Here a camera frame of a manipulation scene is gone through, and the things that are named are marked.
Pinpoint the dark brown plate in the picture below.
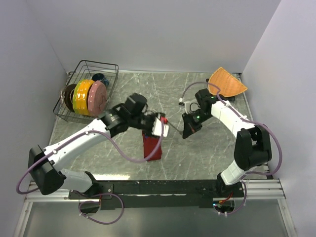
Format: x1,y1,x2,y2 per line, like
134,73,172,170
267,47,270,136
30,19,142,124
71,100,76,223
60,84,76,112

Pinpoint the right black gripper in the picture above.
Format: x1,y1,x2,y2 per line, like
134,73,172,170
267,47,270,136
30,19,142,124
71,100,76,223
182,109,212,139

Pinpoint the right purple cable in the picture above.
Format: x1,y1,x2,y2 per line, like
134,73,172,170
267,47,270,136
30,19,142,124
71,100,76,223
180,82,283,217

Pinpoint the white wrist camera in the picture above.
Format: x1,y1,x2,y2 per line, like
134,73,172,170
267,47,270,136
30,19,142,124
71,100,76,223
152,113,169,138
178,98,194,114

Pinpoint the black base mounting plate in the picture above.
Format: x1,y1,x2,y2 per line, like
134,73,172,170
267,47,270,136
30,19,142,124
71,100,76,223
69,180,244,210

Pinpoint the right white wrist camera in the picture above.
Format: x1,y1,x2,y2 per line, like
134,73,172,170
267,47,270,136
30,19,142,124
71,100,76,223
178,98,194,114

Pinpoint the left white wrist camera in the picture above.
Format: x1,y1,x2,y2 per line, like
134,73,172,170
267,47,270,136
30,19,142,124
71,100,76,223
152,113,169,138

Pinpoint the yellow green plate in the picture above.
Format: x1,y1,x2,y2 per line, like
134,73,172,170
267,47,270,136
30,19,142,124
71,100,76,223
73,79,94,116

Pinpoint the orange woven fan basket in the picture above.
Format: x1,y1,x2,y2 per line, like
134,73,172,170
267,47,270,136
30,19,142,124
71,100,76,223
208,67,248,97

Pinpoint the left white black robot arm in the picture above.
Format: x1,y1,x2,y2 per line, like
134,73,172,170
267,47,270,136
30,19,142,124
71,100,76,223
28,93,165,198

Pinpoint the black wire dish rack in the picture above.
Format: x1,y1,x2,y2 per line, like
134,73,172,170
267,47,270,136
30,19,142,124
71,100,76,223
53,60,119,124

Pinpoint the aluminium extrusion rail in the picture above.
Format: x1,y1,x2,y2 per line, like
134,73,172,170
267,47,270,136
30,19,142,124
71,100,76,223
24,179,286,202

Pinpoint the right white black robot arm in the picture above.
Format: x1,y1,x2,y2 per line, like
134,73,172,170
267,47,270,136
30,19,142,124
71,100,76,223
182,89,272,197

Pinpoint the dark teal mug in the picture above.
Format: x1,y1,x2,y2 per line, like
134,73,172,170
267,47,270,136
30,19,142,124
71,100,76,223
91,73,109,87

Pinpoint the pink dotted plate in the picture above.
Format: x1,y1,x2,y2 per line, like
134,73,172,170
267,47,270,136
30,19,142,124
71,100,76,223
87,80,107,117

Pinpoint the dark red cloth napkin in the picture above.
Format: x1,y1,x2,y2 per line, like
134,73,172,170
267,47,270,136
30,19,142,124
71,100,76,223
142,130,162,161

